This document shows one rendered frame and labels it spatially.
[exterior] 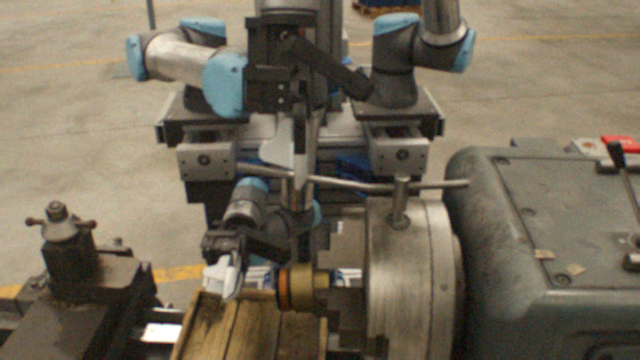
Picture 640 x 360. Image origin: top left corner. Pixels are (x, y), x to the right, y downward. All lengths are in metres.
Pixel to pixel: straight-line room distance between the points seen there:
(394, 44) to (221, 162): 0.53
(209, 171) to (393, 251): 0.68
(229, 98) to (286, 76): 0.33
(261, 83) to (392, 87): 0.80
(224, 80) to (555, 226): 0.59
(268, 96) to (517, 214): 0.42
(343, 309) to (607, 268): 0.38
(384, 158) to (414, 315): 0.63
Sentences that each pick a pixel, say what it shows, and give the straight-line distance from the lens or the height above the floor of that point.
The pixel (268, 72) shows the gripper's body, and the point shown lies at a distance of 0.61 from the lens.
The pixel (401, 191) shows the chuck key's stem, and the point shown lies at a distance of 0.75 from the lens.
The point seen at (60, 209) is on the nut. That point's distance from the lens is 1.05.
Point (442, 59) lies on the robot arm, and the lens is 1.31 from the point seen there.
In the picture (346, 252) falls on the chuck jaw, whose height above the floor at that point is 1.14.
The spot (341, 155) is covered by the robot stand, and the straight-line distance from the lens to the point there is 1.43.
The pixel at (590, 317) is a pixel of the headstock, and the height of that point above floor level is 1.23.
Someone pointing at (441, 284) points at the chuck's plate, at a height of 1.19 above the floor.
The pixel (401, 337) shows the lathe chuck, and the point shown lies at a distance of 0.78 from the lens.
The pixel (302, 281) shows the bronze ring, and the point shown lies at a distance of 0.87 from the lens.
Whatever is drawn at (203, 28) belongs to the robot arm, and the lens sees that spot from 1.33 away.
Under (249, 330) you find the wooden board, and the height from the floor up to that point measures 0.88.
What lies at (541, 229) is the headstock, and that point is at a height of 1.26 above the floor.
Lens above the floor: 1.69
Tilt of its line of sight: 30 degrees down
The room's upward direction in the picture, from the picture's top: straight up
